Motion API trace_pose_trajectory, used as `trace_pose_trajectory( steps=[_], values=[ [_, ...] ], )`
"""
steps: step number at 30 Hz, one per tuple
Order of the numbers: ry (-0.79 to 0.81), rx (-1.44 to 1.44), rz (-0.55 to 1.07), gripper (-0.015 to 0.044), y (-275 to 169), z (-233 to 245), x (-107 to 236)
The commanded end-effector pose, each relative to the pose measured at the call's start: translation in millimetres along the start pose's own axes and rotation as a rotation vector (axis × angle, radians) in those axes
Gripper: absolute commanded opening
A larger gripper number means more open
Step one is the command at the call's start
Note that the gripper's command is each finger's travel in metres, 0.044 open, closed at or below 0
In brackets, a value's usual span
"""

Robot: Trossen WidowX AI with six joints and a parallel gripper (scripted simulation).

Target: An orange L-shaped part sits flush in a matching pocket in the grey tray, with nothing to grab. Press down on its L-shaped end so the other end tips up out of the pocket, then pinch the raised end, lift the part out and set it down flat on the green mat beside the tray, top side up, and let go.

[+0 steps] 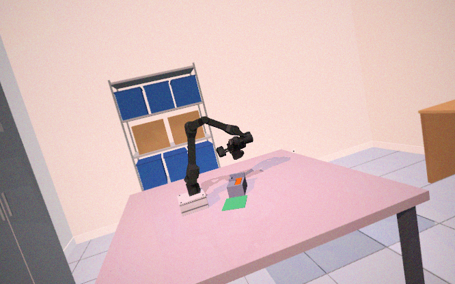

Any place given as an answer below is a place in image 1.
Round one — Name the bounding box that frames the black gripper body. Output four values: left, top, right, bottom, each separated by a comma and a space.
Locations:
216, 142, 246, 158

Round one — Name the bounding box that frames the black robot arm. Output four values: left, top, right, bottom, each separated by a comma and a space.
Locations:
184, 116, 253, 196

